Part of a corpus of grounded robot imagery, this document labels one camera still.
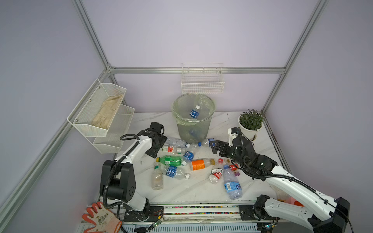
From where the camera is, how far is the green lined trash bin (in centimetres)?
92

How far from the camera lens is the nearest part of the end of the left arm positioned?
25.4 inches

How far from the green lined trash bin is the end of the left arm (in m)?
0.13
